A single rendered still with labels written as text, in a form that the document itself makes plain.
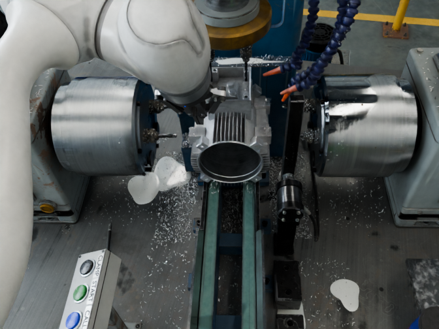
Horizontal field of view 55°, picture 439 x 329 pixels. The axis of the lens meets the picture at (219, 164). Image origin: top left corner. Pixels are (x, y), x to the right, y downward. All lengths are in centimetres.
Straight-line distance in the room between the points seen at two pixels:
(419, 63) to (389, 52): 205
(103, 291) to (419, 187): 74
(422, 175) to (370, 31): 235
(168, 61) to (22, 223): 23
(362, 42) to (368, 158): 226
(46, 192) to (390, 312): 89
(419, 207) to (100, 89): 83
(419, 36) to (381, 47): 31
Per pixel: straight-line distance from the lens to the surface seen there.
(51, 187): 114
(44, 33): 56
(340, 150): 97
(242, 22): 85
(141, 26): 49
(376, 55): 310
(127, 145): 98
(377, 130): 97
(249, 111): 99
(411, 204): 116
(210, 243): 101
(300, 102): 82
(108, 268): 85
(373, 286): 113
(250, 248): 100
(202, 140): 96
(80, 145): 101
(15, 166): 46
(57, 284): 118
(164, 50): 49
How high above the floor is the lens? 180
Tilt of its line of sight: 51 degrees down
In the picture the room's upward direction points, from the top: 5 degrees counter-clockwise
